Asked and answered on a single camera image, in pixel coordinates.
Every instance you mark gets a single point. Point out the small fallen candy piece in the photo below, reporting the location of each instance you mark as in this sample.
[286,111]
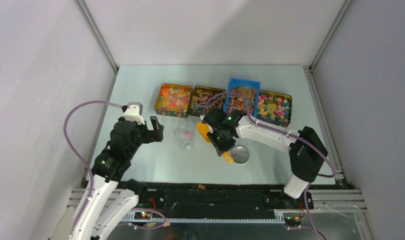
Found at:
[201,187]

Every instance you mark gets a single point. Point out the orange plastic scoop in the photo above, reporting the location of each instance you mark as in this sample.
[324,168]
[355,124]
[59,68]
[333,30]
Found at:
[204,129]

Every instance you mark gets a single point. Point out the tin of colourful cube candies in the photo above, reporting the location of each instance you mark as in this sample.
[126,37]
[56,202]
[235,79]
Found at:
[274,108]

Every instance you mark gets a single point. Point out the tin of gummy candies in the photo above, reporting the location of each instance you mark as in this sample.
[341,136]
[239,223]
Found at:
[173,100]

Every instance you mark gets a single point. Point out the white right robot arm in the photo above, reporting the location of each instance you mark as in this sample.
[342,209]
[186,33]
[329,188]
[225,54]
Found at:
[305,149]

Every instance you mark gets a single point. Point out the tin of lollipops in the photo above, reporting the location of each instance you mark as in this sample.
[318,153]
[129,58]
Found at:
[199,98]

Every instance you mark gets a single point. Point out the blue bin of candies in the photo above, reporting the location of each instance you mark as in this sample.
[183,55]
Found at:
[248,96]

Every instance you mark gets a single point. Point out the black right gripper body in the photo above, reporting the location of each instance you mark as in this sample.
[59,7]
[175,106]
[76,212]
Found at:
[221,142]

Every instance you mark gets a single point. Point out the silver metal jar lid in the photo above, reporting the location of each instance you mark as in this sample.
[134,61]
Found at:
[240,154]

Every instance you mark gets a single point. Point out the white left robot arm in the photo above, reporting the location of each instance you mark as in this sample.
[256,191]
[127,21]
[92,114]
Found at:
[91,221]

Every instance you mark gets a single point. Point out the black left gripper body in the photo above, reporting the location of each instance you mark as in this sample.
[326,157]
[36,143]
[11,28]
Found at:
[142,137]

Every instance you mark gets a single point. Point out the clear plastic jar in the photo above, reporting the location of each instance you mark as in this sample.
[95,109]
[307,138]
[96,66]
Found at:
[184,134]

